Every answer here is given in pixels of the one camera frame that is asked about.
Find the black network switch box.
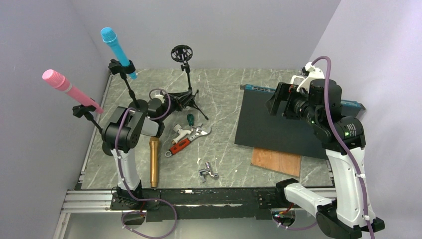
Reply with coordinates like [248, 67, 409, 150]
[235, 87, 346, 159]

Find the red handle adjustable wrench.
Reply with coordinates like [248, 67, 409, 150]
[165, 124, 211, 157]

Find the white plastic faucet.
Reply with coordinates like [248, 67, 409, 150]
[172, 124, 192, 145]

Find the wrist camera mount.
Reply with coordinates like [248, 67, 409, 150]
[154, 94, 165, 103]
[290, 62, 325, 93]

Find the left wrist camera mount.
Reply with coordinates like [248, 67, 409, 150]
[154, 94, 165, 103]

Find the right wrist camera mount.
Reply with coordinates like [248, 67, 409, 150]
[290, 62, 325, 93]

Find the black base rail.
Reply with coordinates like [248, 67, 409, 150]
[109, 187, 330, 222]

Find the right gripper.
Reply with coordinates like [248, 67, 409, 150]
[265, 81, 321, 126]

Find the purple cable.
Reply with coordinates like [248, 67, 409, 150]
[113, 88, 179, 239]
[273, 55, 377, 239]

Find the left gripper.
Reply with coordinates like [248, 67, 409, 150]
[159, 91, 194, 122]

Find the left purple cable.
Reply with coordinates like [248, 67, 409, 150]
[113, 88, 179, 239]

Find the pink microphone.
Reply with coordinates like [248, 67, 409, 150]
[42, 69, 104, 114]

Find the pink mic round-base stand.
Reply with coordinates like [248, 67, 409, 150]
[72, 105, 103, 133]

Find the blue microphone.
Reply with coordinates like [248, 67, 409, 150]
[101, 27, 137, 79]

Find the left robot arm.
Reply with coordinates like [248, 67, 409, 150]
[101, 90, 198, 209]

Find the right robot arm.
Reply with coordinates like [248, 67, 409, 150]
[266, 79, 385, 239]

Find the small metal clamp part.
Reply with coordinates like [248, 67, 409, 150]
[199, 162, 219, 183]

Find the green handle screwdriver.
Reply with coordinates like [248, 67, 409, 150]
[187, 114, 195, 126]

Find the black tripod mic stand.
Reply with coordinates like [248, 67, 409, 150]
[170, 44, 210, 120]

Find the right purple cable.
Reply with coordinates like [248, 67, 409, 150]
[273, 55, 377, 239]

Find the wooden board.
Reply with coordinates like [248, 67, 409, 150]
[251, 148, 301, 177]

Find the gold microphone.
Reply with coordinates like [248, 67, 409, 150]
[149, 137, 160, 188]

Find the blue mic round-base stand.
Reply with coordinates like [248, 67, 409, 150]
[108, 59, 148, 112]

